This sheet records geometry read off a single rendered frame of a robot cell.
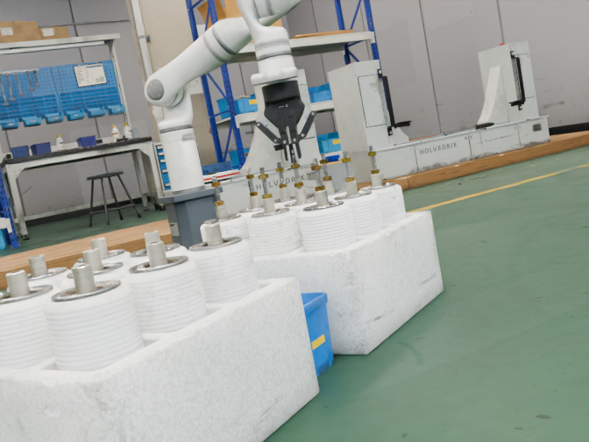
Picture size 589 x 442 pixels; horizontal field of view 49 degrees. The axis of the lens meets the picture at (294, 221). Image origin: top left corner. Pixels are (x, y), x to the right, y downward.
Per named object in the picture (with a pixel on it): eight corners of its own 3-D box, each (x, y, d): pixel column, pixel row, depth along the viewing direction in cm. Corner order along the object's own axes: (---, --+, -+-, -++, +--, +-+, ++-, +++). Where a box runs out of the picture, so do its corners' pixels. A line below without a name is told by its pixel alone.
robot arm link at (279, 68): (251, 86, 124) (244, 53, 123) (260, 89, 135) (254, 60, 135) (297, 76, 123) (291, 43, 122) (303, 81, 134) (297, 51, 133)
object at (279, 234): (312, 295, 130) (295, 207, 128) (313, 306, 121) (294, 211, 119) (265, 303, 131) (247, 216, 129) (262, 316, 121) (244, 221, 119)
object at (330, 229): (325, 315, 113) (306, 213, 112) (308, 304, 123) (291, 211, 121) (375, 302, 116) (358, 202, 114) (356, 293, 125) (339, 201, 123)
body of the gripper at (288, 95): (301, 78, 134) (309, 123, 135) (261, 86, 135) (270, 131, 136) (297, 74, 127) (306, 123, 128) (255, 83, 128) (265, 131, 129)
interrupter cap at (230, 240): (179, 255, 91) (177, 250, 91) (211, 243, 97) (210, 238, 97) (221, 251, 87) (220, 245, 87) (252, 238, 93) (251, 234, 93)
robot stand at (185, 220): (178, 300, 187) (156, 198, 184) (224, 287, 193) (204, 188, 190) (195, 306, 174) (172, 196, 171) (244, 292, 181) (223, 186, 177)
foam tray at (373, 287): (195, 352, 131) (176, 266, 129) (295, 296, 163) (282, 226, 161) (367, 355, 109) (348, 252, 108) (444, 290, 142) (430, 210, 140)
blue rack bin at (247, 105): (219, 121, 674) (215, 101, 672) (251, 116, 692) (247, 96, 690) (238, 114, 630) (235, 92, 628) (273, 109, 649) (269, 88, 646)
